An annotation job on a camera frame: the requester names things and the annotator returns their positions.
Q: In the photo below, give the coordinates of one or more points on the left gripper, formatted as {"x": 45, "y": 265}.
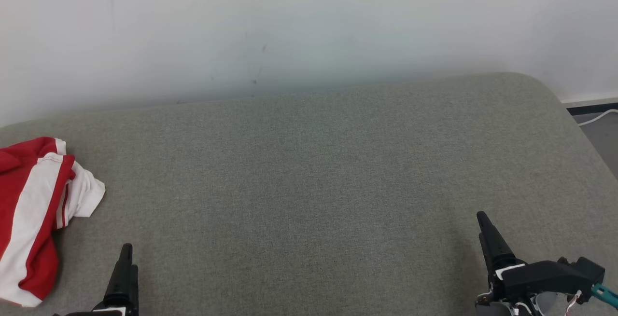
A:
{"x": 113, "y": 312}

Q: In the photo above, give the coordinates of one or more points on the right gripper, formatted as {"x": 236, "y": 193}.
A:
{"x": 536, "y": 280}

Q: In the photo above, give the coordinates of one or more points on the red shorts white stripe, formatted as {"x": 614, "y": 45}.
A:
{"x": 24, "y": 200}

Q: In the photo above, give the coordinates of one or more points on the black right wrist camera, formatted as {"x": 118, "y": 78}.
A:
{"x": 589, "y": 275}

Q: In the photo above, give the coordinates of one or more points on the dark grey wall baseboard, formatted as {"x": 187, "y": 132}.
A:
{"x": 591, "y": 108}

